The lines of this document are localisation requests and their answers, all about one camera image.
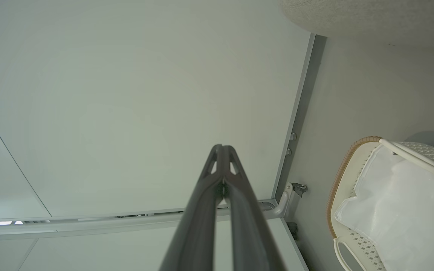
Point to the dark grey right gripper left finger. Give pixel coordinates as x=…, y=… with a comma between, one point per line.
x=198, y=226

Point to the black partition foot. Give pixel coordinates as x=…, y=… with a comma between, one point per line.
x=292, y=230

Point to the black caster wheel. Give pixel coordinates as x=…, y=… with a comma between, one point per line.
x=300, y=189

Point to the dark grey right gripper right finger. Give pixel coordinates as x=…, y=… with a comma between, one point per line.
x=249, y=233

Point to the white laundry basket tan rim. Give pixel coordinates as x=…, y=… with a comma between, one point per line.
x=343, y=177

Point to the white cloth garment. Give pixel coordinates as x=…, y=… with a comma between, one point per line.
x=401, y=210

